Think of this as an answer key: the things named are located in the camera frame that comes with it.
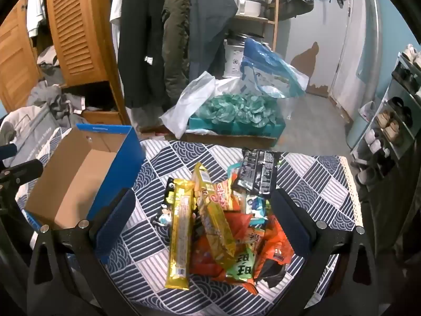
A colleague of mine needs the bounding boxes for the shoe rack with shoes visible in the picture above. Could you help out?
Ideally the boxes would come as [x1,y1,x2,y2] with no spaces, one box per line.
[355,44,421,185]

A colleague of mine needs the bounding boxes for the wooden shelf rack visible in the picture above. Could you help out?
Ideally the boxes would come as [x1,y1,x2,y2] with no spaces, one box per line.
[230,0,284,54]

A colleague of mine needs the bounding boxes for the pile of teal packets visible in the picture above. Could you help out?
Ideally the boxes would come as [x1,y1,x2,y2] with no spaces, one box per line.
[206,92,281,127]

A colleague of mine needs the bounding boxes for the white bucket metal lid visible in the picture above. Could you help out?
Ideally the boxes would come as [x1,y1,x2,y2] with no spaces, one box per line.
[224,33,265,80]

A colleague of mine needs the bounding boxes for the blue-grey hanging coat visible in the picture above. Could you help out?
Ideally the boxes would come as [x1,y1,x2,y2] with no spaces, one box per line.
[187,0,239,83]

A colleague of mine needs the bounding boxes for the crumpled grey white clothes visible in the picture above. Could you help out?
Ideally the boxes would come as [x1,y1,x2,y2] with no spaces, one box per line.
[36,44,62,80]

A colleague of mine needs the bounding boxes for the white fleece garment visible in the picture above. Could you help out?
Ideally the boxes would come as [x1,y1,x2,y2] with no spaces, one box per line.
[0,107,44,146]

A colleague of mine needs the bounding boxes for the blue cardboard box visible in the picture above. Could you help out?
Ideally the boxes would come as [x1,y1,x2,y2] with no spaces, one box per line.
[24,123,146,264]

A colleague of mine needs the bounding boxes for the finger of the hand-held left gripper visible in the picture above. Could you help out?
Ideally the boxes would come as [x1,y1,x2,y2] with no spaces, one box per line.
[0,159,44,188]
[0,143,18,161]

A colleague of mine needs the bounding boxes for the black snack packet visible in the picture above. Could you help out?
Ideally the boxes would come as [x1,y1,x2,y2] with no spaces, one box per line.
[232,148,282,195]

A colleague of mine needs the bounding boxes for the white plastic bag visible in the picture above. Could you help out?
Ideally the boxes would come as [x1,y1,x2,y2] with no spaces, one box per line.
[159,71,218,139]

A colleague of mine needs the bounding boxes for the wooden wardrobe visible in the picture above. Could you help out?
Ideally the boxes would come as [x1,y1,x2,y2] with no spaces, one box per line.
[0,0,132,129]

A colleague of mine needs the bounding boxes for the orange packet green label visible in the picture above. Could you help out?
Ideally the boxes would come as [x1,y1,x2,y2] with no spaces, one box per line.
[210,246,264,295]

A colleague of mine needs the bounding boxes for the orange packet black lettering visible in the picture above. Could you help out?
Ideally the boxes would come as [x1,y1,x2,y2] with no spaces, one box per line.
[255,215,295,288]

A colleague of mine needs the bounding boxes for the small teal snack packet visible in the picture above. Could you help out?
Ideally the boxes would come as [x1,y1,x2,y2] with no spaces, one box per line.
[245,195,272,226]

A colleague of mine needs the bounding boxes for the white hanging shirt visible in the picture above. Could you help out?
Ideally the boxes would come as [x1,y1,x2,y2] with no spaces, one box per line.
[100,0,126,54]
[26,0,47,39]

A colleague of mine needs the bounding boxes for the orange packet white lettering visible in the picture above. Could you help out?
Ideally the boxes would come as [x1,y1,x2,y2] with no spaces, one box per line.
[213,178,246,212]

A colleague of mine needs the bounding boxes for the blue plastic bag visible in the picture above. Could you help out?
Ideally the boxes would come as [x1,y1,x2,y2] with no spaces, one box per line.
[240,36,310,100]

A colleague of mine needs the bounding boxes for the small teal orange packet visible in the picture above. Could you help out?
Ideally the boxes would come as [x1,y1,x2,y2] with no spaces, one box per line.
[227,161,247,185]

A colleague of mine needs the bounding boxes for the wooden wardrobe drawer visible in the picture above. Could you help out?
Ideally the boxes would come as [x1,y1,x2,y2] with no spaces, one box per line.
[81,109,127,127]

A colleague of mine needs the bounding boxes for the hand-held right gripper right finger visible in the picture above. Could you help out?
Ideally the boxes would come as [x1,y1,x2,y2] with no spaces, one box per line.
[263,187,393,316]

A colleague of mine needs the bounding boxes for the black hanging coat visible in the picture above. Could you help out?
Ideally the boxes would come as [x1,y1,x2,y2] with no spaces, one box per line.
[117,0,169,109]

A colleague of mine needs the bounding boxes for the white door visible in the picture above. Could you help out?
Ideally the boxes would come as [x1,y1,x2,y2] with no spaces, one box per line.
[329,0,384,113]

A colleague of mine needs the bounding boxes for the yellow patterned snack packet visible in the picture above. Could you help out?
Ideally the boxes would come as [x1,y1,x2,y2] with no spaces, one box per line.
[192,162,238,272]

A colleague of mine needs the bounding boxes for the dark cartoon snack packet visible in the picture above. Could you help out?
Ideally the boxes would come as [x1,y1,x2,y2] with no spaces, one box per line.
[152,177,177,228]

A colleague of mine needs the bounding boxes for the plain orange snack packet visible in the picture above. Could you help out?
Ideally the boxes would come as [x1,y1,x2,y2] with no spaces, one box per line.
[224,211,265,254]

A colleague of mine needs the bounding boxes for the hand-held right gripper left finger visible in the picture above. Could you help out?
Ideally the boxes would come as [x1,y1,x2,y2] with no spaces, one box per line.
[26,187,142,316]

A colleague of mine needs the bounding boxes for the red snack packet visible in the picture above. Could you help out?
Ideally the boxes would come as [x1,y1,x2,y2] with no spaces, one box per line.
[189,234,226,279]

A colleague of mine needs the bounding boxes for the long yellow snack packet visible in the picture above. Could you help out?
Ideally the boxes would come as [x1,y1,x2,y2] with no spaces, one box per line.
[164,178,197,291]

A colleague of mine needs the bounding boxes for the dark olive jacket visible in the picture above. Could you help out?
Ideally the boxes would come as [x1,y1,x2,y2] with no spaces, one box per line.
[362,145,421,270]

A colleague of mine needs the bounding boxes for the olive hanging coat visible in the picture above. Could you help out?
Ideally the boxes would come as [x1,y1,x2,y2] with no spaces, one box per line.
[161,0,193,112]

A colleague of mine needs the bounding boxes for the white pot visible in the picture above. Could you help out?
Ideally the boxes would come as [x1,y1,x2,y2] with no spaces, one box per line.
[235,0,264,18]

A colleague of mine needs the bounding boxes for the grey shoe rack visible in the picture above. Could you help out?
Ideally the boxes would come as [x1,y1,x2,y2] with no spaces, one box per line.
[350,51,421,185]

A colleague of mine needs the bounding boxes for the grey laundry bag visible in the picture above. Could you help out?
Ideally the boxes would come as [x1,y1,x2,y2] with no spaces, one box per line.
[10,105,64,159]

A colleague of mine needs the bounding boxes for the grey clothes pile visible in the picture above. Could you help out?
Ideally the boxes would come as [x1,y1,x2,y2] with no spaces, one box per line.
[26,81,88,129]

